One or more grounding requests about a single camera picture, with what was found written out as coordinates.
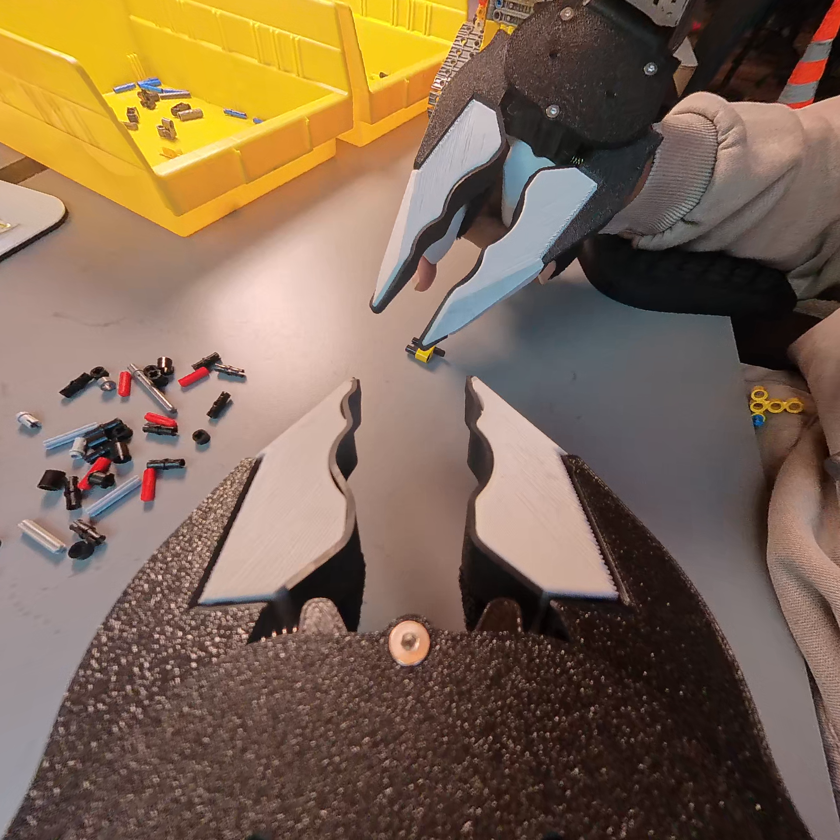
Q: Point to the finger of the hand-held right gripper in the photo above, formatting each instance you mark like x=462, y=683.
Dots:
x=545, y=217
x=440, y=184

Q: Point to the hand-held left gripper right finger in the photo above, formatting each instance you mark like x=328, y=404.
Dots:
x=538, y=525

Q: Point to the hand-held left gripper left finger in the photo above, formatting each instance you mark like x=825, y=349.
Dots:
x=282, y=525

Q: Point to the small yellow black building piece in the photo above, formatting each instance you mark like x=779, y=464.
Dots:
x=423, y=351

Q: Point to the yellow plastic bin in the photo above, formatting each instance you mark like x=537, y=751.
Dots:
x=394, y=66
x=223, y=177

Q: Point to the yellow building block assembly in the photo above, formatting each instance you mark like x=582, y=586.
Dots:
x=775, y=404

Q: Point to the blue grey pieces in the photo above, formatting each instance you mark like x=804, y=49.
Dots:
x=164, y=95

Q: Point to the person's right forearm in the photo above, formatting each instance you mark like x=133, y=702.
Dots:
x=748, y=184

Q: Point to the grey desk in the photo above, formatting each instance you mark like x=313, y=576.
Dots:
x=289, y=302

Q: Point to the yellow toy robot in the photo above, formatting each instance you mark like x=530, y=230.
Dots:
x=450, y=72

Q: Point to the pile of black red pieces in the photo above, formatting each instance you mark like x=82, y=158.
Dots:
x=112, y=446

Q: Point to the orange traffic cone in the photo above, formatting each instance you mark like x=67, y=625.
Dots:
x=811, y=66

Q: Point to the person's torso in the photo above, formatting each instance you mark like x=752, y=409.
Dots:
x=807, y=525

